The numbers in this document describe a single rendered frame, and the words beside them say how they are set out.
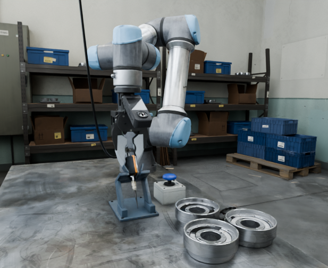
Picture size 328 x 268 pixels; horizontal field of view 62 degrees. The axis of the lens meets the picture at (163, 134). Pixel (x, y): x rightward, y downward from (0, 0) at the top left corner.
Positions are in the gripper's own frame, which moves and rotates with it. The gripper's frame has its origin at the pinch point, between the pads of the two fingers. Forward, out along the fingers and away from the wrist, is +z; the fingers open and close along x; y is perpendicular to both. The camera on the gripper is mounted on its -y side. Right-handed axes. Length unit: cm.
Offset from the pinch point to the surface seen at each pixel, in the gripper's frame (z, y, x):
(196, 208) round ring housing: 9.4, -13.6, -12.8
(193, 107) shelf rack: -2, 319, -202
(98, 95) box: -20, 326, -50
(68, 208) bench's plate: 11.8, 4.0, 15.6
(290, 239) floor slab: 92, 76, -153
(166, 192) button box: 8.2, -3.1, -9.4
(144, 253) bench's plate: 11.8, -23.2, 4.0
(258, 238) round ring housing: 9.4, -30.5, -16.7
